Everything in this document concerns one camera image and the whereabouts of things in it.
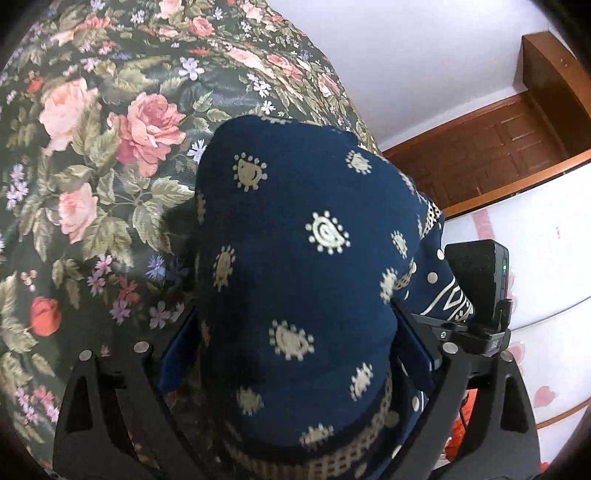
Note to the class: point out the dark floral bedspread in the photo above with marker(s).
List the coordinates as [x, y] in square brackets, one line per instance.
[106, 110]

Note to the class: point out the navy patterned hoodie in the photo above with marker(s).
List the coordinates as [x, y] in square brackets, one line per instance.
[303, 239]

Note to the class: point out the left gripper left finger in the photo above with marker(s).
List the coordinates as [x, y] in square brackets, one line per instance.
[180, 356]

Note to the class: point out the orange jacket sleeve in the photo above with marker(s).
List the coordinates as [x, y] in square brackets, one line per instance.
[460, 425]

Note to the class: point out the white floral wardrobe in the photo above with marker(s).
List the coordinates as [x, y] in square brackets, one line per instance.
[547, 232]

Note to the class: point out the brown wooden door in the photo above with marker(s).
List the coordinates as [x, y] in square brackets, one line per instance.
[509, 146]

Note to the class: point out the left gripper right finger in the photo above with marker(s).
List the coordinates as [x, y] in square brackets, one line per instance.
[416, 348]

